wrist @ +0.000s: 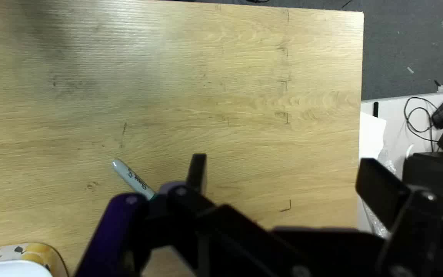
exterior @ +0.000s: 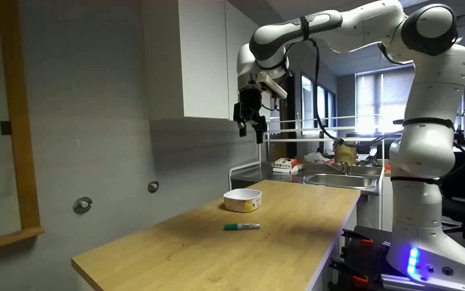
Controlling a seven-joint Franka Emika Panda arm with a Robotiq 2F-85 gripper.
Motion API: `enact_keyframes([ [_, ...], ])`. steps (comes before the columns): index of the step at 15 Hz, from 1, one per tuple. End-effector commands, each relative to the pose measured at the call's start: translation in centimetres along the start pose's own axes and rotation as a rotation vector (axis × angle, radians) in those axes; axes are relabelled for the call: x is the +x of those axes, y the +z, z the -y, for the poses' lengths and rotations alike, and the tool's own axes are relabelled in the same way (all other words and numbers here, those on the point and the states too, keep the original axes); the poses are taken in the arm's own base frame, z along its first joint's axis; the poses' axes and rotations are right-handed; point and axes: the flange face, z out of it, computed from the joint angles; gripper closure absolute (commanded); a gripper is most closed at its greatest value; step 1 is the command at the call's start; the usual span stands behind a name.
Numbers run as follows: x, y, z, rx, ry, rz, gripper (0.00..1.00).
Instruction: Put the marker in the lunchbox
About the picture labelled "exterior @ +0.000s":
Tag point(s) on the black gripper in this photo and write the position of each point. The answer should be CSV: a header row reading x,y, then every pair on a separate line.
x,y
247,109

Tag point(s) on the green marker pen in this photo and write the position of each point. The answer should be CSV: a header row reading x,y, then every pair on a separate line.
x,y
239,227

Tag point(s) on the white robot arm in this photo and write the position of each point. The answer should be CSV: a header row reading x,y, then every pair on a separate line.
x,y
426,39

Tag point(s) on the white yellow lunchbox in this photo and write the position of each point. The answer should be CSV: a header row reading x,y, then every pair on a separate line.
x,y
242,199

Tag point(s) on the brown paper bag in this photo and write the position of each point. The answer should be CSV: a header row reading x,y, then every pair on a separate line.
x,y
343,154

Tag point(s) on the stainless steel sink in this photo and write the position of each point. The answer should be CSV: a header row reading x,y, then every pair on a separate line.
x,y
350,182

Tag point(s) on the black orange clamp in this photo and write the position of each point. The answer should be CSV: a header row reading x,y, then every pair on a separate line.
x,y
348,277
363,240

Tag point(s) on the wood framed whiteboard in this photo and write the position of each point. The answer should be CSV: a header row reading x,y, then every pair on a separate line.
x,y
19,220

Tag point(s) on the white metal rack frame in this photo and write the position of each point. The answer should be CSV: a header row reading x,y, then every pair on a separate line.
x,y
298,152

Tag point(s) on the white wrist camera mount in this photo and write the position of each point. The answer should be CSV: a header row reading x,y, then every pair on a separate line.
x,y
264,80

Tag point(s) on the white wall cabinet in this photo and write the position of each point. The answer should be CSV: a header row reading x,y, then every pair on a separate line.
x,y
190,52

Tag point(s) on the round metal wall fitting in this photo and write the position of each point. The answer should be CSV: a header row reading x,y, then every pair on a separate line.
x,y
82,206

